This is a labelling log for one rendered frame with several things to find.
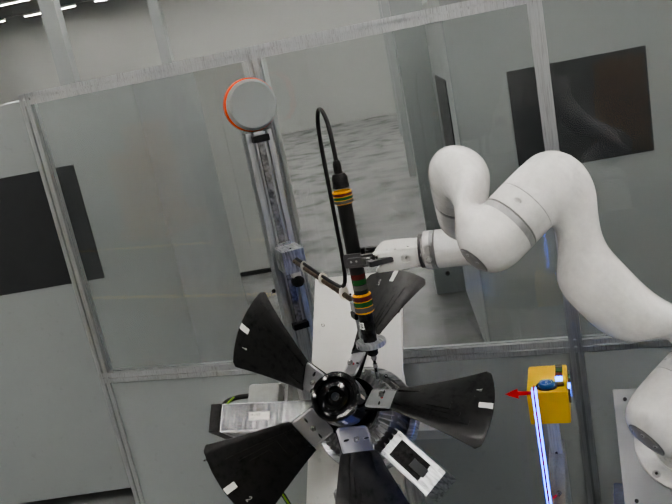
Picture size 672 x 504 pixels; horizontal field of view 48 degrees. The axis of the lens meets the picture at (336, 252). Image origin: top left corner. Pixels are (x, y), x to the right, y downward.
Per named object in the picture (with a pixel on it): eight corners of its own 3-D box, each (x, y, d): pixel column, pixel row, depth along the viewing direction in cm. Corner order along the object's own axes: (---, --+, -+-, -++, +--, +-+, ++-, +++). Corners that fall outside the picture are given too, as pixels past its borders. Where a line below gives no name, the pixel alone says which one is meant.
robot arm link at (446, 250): (432, 220, 163) (433, 260, 160) (494, 212, 159) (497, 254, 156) (439, 234, 171) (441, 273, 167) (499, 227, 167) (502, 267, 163)
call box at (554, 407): (533, 400, 209) (528, 365, 207) (571, 399, 206) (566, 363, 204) (531, 430, 195) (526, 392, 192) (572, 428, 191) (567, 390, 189)
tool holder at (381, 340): (349, 342, 180) (341, 303, 177) (376, 334, 182) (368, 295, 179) (362, 354, 171) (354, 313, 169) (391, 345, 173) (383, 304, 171)
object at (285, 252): (277, 271, 236) (272, 244, 234) (299, 265, 238) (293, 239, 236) (286, 277, 227) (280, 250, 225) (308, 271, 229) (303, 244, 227)
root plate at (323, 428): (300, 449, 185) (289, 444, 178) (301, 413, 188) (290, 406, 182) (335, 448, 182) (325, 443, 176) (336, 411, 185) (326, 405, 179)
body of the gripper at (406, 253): (426, 273, 162) (375, 278, 165) (433, 259, 171) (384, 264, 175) (420, 239, 160) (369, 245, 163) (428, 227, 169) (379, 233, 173)
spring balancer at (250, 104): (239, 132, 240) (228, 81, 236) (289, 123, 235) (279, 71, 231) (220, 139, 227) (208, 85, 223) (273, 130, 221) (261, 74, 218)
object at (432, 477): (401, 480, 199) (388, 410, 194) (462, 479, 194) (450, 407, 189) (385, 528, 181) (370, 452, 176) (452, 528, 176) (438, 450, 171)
